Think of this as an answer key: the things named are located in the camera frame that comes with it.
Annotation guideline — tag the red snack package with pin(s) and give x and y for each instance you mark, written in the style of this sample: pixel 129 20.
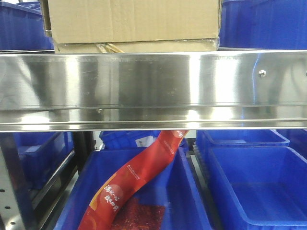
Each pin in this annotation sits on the red snack package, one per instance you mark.
pixel 130 178

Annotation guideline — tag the crumpled packing tape piece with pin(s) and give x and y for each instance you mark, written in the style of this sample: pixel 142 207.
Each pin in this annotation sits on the crumpled packing tape piece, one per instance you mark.
pixel 108 48

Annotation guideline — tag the blue bin right front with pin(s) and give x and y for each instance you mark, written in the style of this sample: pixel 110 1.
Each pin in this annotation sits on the blue bin right front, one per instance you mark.
pixel 259 188

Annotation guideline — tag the stainless steel shelf beam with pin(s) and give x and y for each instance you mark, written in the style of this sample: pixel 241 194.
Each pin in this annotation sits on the stainless steel shelf beam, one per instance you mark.
pixel 249 89

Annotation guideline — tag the brown cardboard box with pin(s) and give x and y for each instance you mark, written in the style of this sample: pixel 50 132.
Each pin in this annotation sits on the brown cardboard box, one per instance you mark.
pixel 134 26

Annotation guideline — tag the blue bin right rear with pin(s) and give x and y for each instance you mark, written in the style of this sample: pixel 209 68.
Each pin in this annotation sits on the blue bin right rear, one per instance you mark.
pixel 206 139

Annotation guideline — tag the blue bin centre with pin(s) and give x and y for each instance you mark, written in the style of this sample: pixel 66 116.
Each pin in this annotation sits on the blue bin centre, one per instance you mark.
pixel 174 188

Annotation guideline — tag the blue bin upper left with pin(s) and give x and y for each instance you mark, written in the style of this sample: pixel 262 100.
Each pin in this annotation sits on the blue bin upper left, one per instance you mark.
pixel 22 27

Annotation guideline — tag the blue bin tilted rear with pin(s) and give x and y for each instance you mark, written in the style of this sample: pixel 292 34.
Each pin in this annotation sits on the blue bin tilted rear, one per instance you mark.
pixel 119 140

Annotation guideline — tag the perforated steel shelf upright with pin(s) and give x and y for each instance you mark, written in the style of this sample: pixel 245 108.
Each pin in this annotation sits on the perforated steel shelf upright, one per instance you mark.
pixel 16 209

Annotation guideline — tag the blue bin far right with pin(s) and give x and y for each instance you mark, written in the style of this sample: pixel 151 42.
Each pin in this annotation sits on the blue bin far right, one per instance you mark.
pixel 297 138

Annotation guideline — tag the blue bin upper right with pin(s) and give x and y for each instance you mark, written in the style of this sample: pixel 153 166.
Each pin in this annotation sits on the blue bin upper right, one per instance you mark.
pixel 266 24

